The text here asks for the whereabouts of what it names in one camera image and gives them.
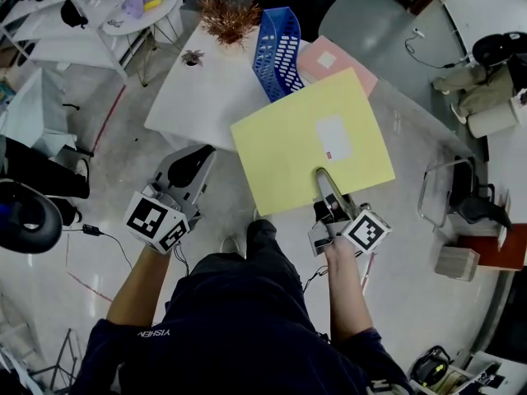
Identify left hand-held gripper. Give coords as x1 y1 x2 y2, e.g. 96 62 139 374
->
123 144 218 255

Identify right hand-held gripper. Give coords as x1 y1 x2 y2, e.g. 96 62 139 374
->
307 167 393 258

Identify yellow folder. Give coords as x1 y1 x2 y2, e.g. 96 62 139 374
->
229 67 397 217

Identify blue mesh file basket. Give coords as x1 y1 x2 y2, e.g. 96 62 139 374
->
251 7 306 103

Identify person's right forearm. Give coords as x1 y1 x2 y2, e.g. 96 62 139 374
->
326 236 374 343

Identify person's left forearm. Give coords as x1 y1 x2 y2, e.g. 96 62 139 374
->
105 244 172 327

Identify pink folder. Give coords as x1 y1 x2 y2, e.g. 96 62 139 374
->
296 35 379 98

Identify person's left shoe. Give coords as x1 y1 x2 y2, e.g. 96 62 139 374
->
220 235 242 255

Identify person's dark trousers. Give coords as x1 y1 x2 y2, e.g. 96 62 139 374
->
191 219 306 304

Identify small purple succulent plant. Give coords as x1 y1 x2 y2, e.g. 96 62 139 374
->
180 49 206 67

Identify orange dried plant in pot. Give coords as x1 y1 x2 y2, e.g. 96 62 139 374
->
196 0 264 53

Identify round white side table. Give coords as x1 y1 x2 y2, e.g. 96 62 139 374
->
102 0 184 88

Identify person's navy shirt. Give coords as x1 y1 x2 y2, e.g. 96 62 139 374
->
73 277 413 395

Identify white cylindrical stool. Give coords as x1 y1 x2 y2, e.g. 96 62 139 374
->
467 99 519 139

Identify white shelf unit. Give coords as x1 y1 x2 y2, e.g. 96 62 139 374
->
0 0 128 84

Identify red board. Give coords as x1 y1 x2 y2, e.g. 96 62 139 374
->
456 203 527 272

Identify black bag on shelf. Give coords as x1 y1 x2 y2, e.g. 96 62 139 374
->
60 0 90 29

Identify black and yellow device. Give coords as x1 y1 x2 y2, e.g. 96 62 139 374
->
411 345 454 386

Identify black metal stand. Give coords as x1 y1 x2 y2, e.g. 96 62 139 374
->
0 327 83 395

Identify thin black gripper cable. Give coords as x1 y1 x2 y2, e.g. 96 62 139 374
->
172 240 191 277
302 263 330 294

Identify chrome frame chair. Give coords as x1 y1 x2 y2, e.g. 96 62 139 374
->
417 156 477 232

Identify black floor cable with adapter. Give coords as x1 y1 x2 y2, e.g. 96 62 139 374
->
61 223 135 271

